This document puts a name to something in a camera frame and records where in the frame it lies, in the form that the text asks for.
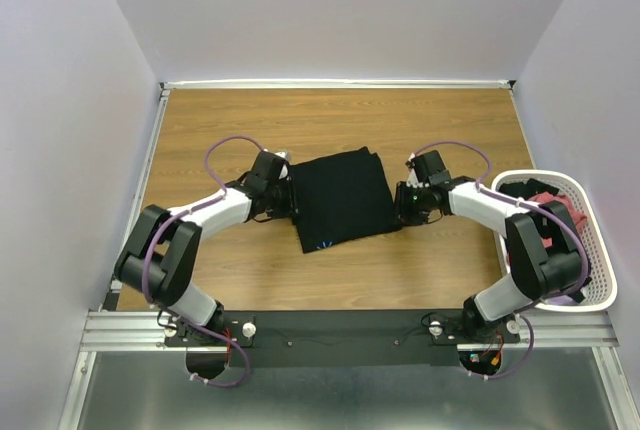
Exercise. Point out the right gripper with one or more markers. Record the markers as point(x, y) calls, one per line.
point(405, 217)

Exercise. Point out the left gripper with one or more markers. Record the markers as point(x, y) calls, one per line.
point(290, 209)

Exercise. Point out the black t shirt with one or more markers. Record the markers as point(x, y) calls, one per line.
point(340, 198)

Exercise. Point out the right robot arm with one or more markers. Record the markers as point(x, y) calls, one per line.
point(487, 309)

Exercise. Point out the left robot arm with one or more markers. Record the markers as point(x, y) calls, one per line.
point(159, 256)

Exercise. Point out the black garment in basket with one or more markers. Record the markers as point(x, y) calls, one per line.
point(538, 191)

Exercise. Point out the white laundry basket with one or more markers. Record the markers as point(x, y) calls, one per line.
point(602, 290)

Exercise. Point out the pink shirt in basket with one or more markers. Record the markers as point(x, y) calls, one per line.
point(544, 238)

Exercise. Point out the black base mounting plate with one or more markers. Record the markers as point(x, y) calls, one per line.
point(321, 339)

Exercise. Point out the lavender garment in basket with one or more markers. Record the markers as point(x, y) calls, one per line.
point(561, 300)

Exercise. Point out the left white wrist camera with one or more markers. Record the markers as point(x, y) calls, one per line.
point(285, 159)

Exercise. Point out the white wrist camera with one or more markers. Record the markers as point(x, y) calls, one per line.
point(285, 159)
point(412, 179)

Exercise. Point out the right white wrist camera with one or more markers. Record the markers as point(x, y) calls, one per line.
point(412, 179)

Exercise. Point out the aluminium back table rail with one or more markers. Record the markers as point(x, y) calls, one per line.
point(337, 84)

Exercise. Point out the aluminium front frame rail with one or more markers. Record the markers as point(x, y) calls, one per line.
point(137, 331)

